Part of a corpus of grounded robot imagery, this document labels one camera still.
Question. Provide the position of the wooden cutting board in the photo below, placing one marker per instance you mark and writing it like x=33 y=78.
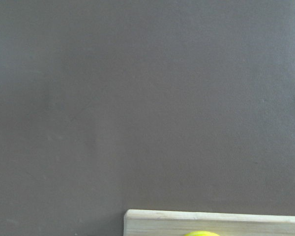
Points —
x=139 y=222

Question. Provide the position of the yellow lemon slice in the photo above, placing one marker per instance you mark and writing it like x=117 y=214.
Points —
x=201 y=233

